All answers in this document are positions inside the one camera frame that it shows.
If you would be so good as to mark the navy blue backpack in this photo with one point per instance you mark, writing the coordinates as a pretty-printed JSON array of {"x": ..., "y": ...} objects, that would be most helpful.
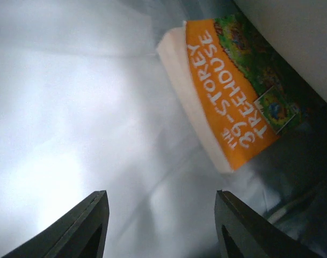
[{"x": 86, "y": 105}]

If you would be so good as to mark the orange treehouse book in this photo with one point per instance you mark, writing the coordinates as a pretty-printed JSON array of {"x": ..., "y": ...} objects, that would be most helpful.
[{"x": 239, "y": 94}]

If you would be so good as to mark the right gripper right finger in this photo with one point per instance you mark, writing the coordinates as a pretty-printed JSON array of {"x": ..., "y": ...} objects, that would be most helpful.
[{"x": 242, "y": 232}]

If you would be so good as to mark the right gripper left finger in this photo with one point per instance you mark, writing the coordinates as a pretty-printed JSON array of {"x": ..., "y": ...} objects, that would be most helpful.
[{"x": 81, "y": 232}]

